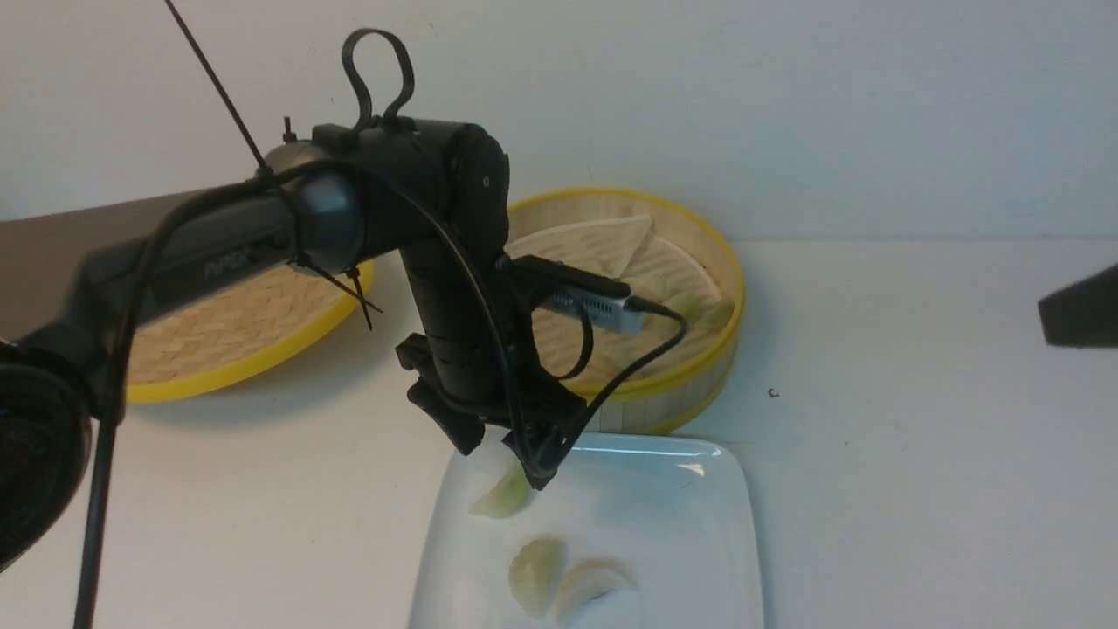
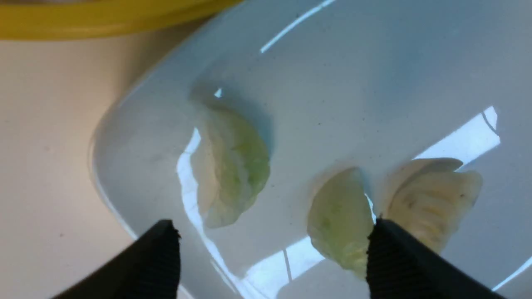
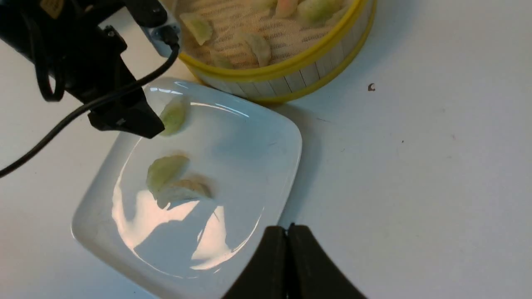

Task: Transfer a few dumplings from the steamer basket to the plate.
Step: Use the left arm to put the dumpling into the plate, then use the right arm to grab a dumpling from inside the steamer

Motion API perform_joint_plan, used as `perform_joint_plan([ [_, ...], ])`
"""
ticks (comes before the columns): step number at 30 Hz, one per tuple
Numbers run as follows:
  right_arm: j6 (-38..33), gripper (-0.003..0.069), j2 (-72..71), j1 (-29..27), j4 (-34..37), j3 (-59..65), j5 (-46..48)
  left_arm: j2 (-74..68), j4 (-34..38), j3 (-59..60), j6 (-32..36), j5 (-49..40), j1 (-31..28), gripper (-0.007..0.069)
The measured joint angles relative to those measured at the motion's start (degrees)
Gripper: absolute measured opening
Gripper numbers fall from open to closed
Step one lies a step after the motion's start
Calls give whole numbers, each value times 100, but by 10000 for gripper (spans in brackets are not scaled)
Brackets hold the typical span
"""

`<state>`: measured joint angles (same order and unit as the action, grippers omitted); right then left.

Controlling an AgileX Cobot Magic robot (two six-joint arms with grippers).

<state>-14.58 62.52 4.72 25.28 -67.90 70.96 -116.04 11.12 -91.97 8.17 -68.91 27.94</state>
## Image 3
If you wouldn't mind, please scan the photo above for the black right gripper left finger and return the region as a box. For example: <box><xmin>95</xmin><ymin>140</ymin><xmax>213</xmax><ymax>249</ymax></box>
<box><xmin>224</xmin><ymin>226</ymin><xmax>288</xmax><ymax>299</ymax></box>

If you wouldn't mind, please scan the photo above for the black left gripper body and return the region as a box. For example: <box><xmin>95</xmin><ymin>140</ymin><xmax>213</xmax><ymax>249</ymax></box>
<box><xmin>0</xmin><ymin>0</ymin><xmax>168</xmax><ymax>139</ymax></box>

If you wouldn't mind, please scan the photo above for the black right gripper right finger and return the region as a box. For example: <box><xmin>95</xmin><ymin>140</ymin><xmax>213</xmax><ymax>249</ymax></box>
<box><xmin>287</xmin><ymin>223</ymin><xmax>366</xmax><ymax>299</ymax></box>

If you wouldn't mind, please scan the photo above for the white dumpling plate front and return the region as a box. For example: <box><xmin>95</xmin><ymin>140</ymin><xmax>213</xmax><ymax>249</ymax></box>
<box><xmin>154</xmin><ymin>179</ymin><xmax>211</xmax><ymax>209</ymax></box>

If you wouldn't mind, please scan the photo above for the white square plate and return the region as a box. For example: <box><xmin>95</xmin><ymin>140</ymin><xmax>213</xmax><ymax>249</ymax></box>
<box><xmin>71</xmin><ymin>78</ymin><xmax>302</xmax><ymax>299</ymax></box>

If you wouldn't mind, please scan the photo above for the green dumpling steamer front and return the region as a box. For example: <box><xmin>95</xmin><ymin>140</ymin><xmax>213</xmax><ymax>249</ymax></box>
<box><xmin>179</xmin><ymin>13</ymin><xmax>213</xmax><ymax>46</ymax></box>

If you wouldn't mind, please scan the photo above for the yellow rimmed bamboo steamer basket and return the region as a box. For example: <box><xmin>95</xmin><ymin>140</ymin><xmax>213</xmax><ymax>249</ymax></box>
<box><xmin>180</xmin><ymin>0</ymin><xmax>377</xmax><ymax>104</ymax></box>

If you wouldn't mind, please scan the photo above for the pink dumpling in steamer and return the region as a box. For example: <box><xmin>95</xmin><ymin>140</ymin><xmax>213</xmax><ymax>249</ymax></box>
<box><xmin>274</xmin><ymin>0</ymin><xmax>299</xmax><ymax>18</ymax></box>

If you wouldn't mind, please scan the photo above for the green dumpling steamer centre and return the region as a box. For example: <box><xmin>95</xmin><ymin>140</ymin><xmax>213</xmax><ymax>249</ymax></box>
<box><xmin>296</xmin><ymin>0</ymin><xmax>344</xmax><ymax>26</ymax></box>

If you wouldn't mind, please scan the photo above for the black cable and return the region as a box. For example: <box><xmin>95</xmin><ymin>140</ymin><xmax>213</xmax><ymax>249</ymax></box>
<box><xmin>0</xmin><ymin>26</ymin><xmax>181</xmax><ymax>178</ymax></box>

